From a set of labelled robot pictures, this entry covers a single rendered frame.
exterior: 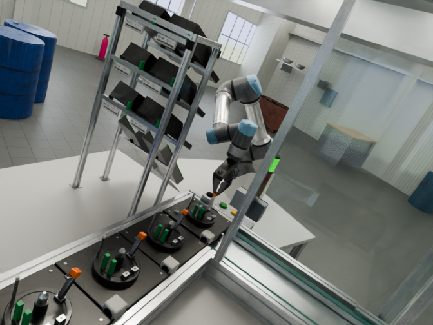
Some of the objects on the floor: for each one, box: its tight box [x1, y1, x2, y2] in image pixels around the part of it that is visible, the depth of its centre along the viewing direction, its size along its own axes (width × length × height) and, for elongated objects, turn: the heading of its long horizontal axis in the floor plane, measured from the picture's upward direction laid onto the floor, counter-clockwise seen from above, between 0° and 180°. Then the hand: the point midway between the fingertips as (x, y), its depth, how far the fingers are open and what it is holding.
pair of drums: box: [0, 19, 57, 119], centre depth 372 cm, size 73×119×88 cm, turn 165°
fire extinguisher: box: [95, 34, 110, 61], centre depth 765 cm, size 27×27×62 cm
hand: (215, 193), depth 140 cm, fingers closed
